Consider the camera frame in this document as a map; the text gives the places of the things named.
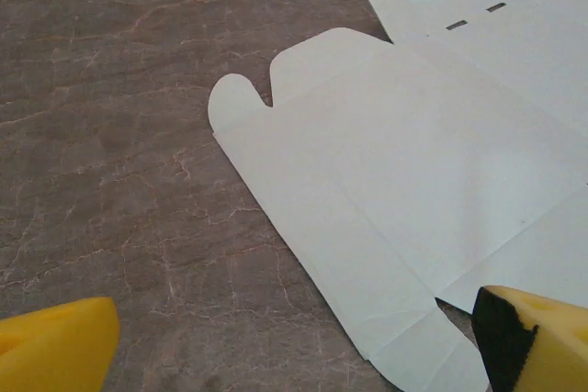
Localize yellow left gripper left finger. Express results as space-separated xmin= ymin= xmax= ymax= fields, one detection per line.
xmin=0 ymin=296 xmax=121 ymax=392

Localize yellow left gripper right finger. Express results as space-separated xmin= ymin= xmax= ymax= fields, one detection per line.
xmin=470 ymin=285 xmax=588 ymax=392

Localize pale green paper box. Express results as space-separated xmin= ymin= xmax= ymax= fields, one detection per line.
xmin=207 ymin=0 xmax=588 ymax=392

